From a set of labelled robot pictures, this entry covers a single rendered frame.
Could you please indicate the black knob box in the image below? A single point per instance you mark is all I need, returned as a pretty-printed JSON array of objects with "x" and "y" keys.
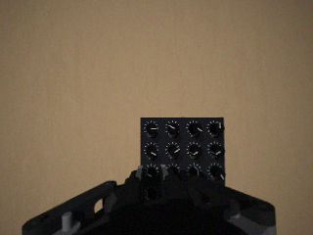
[{"x": 187, "y": 145}]

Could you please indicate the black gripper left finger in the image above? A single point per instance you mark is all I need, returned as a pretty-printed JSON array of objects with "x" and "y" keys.
[{"x": 75, "y": 214}]

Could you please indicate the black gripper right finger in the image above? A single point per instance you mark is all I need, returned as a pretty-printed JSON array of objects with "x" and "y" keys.
[{"x": 254, "y": 216}]

